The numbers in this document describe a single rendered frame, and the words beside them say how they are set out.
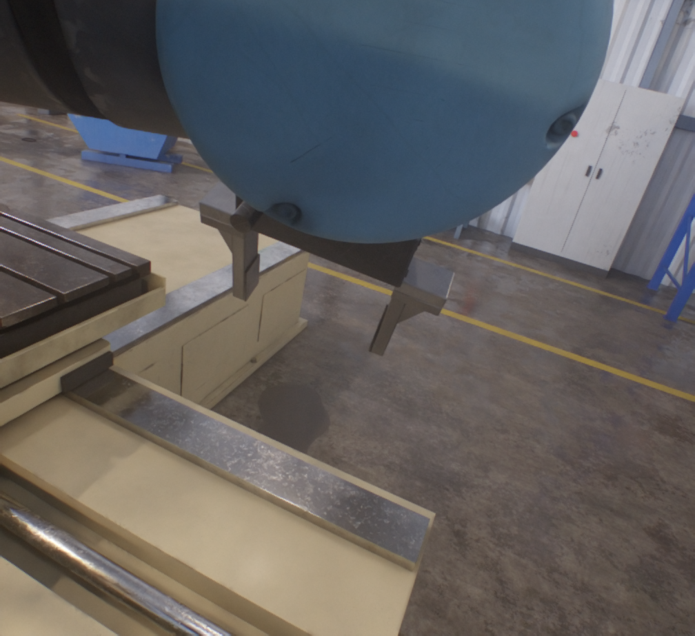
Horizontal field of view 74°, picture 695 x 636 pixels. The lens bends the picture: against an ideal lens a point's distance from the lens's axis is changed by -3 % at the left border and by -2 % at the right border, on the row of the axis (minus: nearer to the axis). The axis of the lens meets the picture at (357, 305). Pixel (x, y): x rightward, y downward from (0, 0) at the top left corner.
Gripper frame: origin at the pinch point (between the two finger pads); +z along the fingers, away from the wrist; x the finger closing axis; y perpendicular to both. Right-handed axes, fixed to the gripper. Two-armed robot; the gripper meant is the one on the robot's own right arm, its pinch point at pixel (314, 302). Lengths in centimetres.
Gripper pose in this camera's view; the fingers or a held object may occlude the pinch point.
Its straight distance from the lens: 42.1
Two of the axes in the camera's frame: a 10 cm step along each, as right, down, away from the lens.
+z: -1.9, 6.1, 7.7
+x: 9.3, 3.7, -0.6
